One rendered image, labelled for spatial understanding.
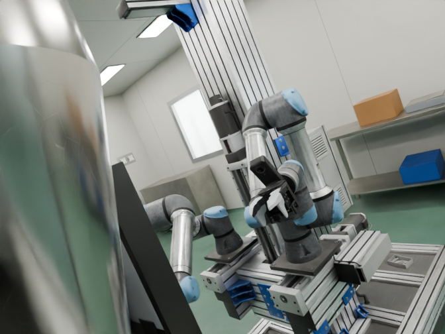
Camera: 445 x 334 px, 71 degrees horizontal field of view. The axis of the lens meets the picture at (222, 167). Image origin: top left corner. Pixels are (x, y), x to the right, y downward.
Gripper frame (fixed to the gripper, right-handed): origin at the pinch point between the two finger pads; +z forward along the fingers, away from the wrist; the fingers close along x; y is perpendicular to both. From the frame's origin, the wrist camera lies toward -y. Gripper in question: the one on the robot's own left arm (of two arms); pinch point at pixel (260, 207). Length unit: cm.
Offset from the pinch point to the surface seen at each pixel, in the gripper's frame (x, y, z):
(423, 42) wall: -94, -5, -303
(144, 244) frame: 8.9, -8.4, 25.1
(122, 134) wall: 371, -130, -421
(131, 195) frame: 7.4, -16.1, 23.7
